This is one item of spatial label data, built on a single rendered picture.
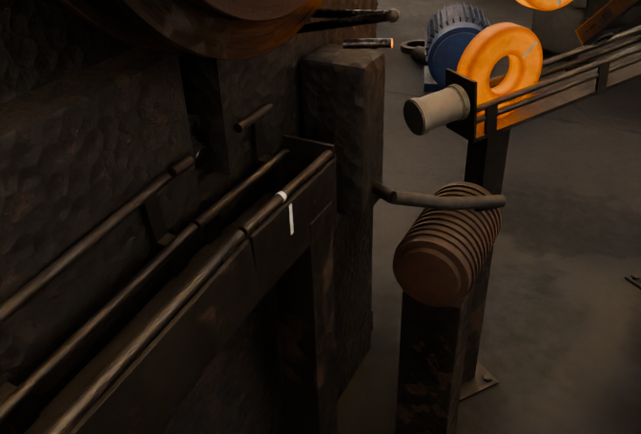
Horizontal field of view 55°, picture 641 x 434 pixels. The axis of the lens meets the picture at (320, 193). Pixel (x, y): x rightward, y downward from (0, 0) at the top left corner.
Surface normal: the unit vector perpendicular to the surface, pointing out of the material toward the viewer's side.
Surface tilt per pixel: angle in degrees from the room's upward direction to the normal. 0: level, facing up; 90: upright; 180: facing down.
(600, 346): 0
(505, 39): 90
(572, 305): 0
